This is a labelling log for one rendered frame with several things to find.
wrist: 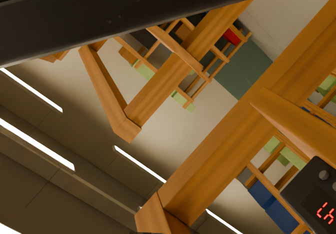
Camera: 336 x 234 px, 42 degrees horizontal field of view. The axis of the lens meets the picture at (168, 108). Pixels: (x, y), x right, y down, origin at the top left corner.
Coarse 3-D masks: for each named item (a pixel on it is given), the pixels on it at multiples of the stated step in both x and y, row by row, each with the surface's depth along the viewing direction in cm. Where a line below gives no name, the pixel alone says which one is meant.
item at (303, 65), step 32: (320, 32) 100; (288, 64) 101; (320, 64) 101; (288, 96) 102; (224, 128) 106; (256, 128) 103; (192, 160) 108; (224, 160) 104; (160, 192) 110; (192, 192) 104
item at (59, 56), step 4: (60, 52) 425; (64, 52) 426; (44, 56) 420; (48, 56) 426; (52, 56) 433; (56, 56) 426; (60, 56) 426; (48, 60) 432; (52, 60) 439; (60, 60) 431
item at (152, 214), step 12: (156, 192) 112; (144, 204) 113; (156, 204) 108; (144, 216) 108; (156, 216) 104; (168, 216) 102; (144, 228) 104; (156, 228) 100; (168, 228) 96; (180, 228) 101
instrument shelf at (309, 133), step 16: (256, 96) 77; (272, 96) 73; (272, 112) 69; (288, 112) 66; (304, 112) 63; (288, 128) 63; (304, 128) 60; (320, 128) 58; (304, 144) 60; (320, 144) 56
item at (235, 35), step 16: (176, 32) 911; (224, 32) 937; (240, 32) 939; (128, 48) 880; (144, 48) 939; (224, 48) 994; (144, 64) 912; (208, 64) 998; (208, 80) 958; (176, 96) 961; (192, 96) 966
